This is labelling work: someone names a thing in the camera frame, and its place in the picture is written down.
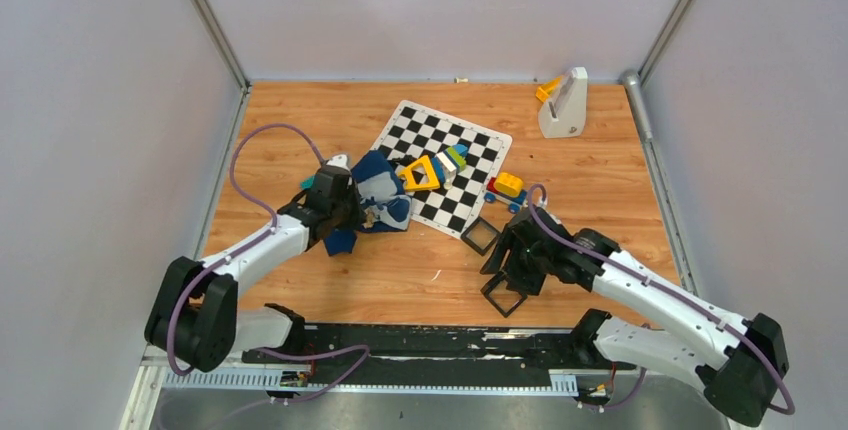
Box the orange plastic piece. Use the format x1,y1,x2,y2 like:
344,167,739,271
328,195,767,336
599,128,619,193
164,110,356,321
535,75,564,103

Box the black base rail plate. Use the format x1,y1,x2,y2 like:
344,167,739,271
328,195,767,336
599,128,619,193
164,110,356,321
282,323,633,389

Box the teal toy block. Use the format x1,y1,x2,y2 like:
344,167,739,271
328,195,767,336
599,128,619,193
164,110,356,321
300,176,315,190

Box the open black display box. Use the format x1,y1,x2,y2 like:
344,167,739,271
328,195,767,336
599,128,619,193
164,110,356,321
480,273,528,318

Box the white wedge stand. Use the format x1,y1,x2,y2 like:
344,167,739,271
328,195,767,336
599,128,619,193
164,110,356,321
538,67,588,139

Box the red leaf brooch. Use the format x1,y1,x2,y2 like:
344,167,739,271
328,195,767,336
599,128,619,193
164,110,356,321
362,208,378,229

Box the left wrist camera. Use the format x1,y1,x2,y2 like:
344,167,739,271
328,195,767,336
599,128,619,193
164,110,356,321
325,153,352,171

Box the black white chessboard mat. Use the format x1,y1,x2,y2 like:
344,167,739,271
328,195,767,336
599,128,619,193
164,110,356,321
372,100,513,238

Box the black square display box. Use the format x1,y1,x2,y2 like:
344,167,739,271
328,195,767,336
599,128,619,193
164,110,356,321
460,217,501,256

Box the yellow blue toy car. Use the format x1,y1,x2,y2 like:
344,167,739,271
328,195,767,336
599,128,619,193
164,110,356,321
484,172,528,214

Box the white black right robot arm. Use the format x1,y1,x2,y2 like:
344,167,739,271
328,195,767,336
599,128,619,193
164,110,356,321
481,207,795,427

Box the blue t-shirt garment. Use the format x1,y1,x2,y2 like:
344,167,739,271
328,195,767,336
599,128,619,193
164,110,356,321
323,150,412,256

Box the yellow triangle toy block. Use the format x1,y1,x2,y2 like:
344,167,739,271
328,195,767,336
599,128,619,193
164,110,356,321
398,155,442,193

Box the stacked coloured toy blocks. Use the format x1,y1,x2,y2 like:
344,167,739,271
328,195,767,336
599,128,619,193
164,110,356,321
433,144,468,186

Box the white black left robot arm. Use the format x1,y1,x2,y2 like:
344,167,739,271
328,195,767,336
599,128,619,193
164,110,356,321
143,164,363,375

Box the grey corner pipe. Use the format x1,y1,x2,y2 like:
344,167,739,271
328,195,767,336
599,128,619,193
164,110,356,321
620,70,656,160

